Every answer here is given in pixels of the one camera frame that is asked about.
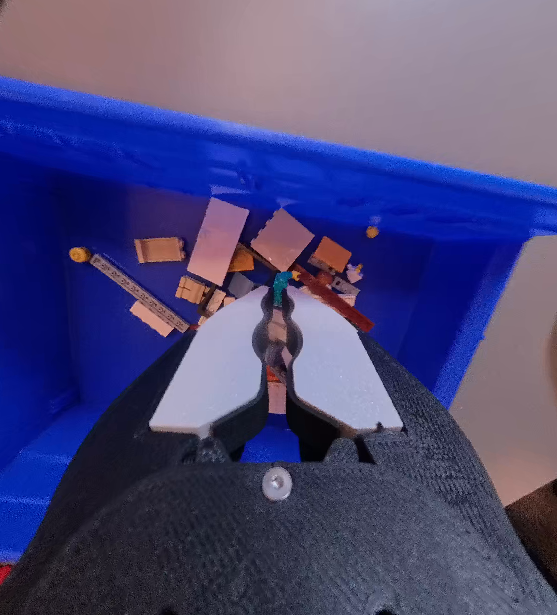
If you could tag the blue storage bin with bricks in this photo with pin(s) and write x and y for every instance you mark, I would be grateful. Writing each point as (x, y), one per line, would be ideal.
(115, 158)

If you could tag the teal toy brick piece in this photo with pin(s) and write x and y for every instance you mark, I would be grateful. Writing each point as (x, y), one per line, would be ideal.
(281, 288)

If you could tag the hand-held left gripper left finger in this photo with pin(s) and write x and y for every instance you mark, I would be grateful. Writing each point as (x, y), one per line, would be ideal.
(221, 379)

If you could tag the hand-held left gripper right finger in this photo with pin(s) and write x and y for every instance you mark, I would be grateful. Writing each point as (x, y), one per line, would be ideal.
(336, 379)

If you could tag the heap of assorted toy bricks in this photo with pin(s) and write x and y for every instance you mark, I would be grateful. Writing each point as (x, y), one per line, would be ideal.
(221, 240)

